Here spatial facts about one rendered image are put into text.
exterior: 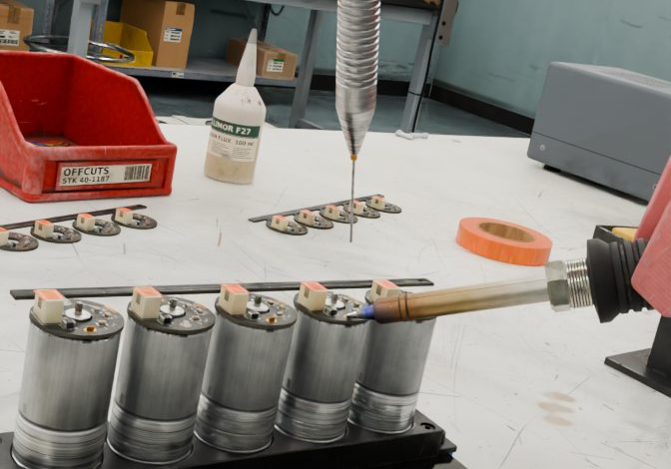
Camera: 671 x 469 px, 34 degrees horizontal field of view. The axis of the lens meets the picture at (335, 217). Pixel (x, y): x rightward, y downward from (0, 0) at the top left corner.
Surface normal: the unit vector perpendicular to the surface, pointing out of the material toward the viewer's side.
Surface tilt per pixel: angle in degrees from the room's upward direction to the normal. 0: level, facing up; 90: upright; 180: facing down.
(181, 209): 0
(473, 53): 90
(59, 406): 90
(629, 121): 90
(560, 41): 90
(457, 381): 0
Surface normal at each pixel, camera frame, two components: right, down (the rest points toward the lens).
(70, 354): 0.11, 0.29
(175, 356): 0.36, 0.32
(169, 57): 0.69, 0.32
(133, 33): -0.74, 0.00
